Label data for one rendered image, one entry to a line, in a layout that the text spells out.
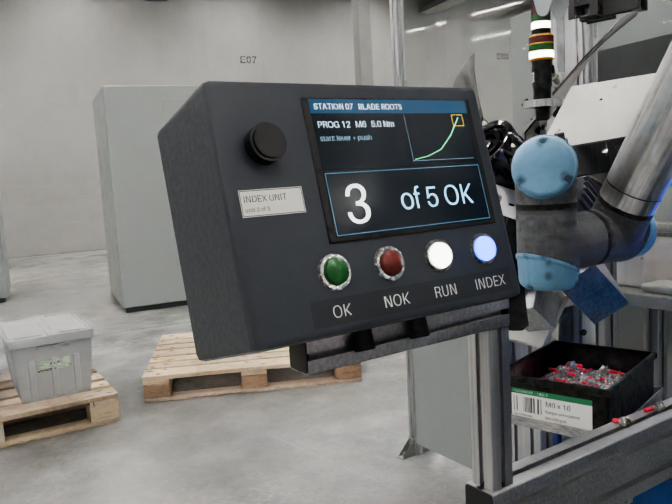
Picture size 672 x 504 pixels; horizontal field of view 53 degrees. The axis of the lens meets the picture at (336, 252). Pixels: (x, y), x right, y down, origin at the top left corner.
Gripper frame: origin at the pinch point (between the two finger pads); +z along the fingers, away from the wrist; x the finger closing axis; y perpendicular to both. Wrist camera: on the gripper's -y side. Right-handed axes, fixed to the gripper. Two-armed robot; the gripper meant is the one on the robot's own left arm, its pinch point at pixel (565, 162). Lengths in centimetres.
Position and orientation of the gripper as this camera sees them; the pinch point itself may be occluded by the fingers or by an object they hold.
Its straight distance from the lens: 120.1
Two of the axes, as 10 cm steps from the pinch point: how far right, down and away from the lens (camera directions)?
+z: 3.3, -1.3, 9.4
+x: 1.5, 9.8, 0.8
